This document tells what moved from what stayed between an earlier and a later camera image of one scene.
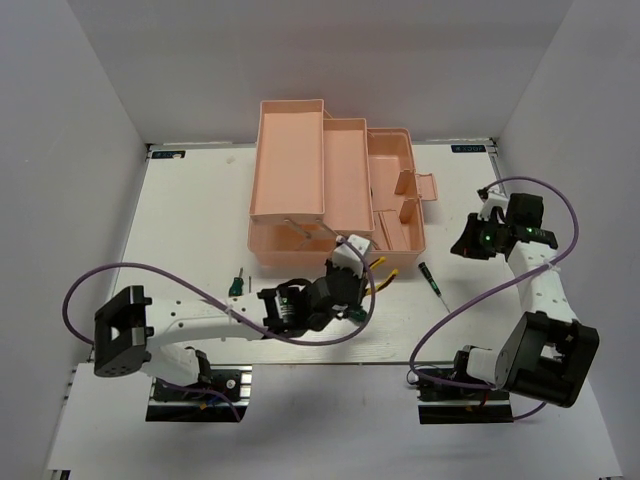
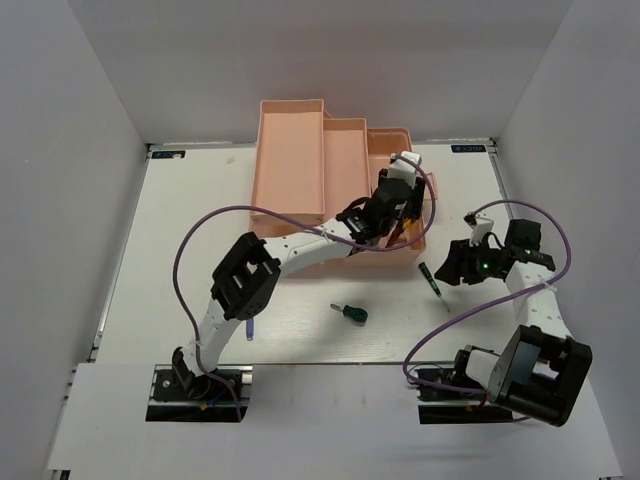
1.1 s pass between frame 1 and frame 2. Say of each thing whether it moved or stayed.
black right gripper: moved
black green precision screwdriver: stayed
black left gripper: moved
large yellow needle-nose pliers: moved
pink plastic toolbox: stayed
